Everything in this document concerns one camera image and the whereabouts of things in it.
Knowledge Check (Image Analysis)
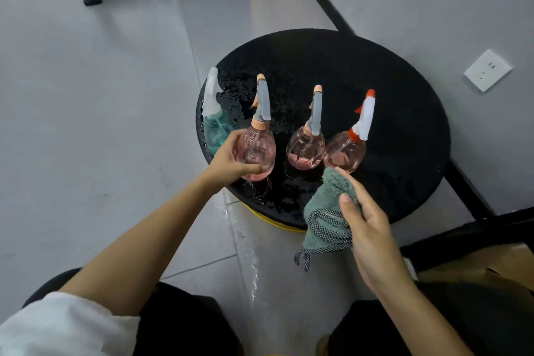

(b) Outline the person's right hand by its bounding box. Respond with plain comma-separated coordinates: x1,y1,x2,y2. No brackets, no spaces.
333,166,414,295

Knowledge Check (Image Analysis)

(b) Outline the person's left hand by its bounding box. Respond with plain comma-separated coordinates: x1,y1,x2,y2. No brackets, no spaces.
203,129,266,195

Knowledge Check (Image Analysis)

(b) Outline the pink spray bottle grey nozzle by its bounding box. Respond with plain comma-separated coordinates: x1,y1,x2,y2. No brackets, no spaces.
233,73,277,182
286,84,326,171

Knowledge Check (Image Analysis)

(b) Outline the green spray bottle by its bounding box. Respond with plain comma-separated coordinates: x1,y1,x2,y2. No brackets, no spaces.
201,67,234,156

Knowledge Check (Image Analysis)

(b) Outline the green cleaning cloth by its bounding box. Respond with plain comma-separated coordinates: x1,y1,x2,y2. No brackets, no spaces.
293,166,362,272

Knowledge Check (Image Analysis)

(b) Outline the pink bottle orange white nozzle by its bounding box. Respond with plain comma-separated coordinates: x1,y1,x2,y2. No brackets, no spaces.
323,89,376,174

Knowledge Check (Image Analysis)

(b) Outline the black metal rack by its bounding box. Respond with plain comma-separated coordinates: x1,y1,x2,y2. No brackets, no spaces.
400,206,534,275

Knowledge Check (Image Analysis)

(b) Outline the person's left forearm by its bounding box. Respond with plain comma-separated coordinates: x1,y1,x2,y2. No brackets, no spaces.
60,176,217,318

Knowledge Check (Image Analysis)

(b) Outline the person's white sleeve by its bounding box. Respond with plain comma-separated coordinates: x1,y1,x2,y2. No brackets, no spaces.
0,291,141,356

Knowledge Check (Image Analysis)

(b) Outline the yellow barrel base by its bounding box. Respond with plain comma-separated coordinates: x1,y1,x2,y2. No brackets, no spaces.
241,201,308,234

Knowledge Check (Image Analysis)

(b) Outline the brown cardboard box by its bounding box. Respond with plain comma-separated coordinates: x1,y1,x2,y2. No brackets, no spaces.
417,243,534,292

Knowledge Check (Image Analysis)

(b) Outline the round black table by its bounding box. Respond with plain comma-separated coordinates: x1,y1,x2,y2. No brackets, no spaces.
196,28,452,230

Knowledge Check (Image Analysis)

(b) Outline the white wall socket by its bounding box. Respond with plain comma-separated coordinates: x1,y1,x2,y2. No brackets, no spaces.
463,49,514,93

